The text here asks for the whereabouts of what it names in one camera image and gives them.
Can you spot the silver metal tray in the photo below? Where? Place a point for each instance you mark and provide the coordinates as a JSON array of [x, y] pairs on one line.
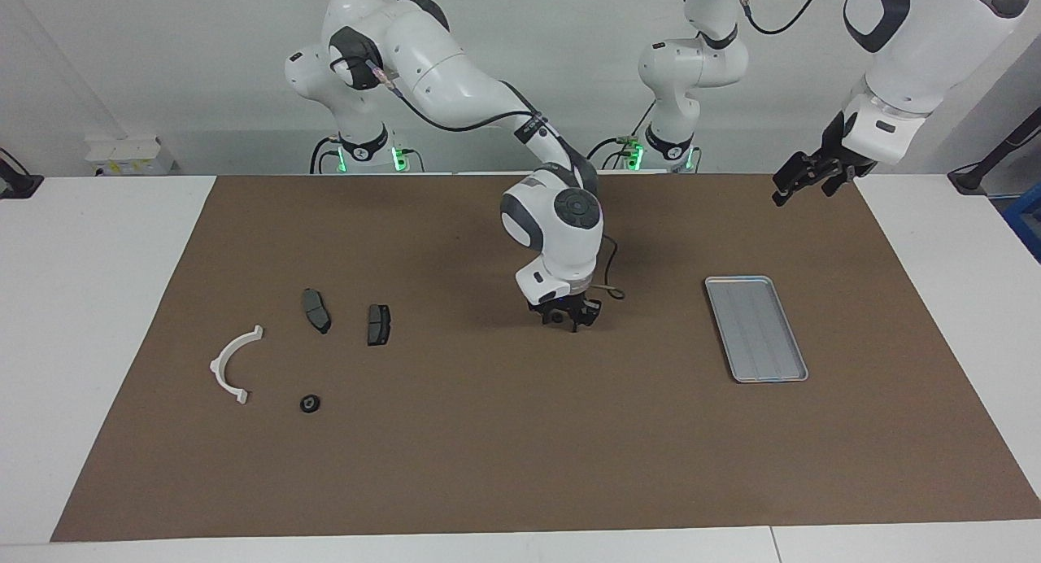
[[756, 327]]

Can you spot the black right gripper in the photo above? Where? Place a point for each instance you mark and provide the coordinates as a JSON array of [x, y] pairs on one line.
[[569, 304]]

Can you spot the brown table mat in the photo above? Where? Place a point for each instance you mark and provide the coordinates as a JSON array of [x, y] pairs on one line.
[[529, 449]]

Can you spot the rectangular dark brake pad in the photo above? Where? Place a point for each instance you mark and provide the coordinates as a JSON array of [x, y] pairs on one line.
[[378, 325]]

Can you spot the black table clamp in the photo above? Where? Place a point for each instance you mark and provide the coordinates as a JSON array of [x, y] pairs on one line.
[[16, 181]]

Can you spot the curved dark brake pad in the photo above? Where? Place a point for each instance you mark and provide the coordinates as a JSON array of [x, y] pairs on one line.
[[315, 309]]

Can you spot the large black bearing gear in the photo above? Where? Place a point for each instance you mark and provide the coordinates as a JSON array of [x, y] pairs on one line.
[[309, 403]]

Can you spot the blue box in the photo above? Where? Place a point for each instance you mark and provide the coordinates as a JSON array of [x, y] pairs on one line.
[[1026, 221]]

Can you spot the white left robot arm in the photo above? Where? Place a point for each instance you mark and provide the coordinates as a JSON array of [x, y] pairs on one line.
[[691, 67]]

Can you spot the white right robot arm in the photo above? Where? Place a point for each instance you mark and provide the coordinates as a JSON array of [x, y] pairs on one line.
[[439, 67]]

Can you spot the white power strip box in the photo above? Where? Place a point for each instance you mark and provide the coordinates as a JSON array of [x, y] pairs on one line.
[[130, 154]]

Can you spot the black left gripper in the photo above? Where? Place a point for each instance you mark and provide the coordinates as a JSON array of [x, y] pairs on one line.
[[821, 166]]

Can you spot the white curved plastic bracket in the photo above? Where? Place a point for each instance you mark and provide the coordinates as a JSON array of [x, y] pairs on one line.
[[218, 368]]

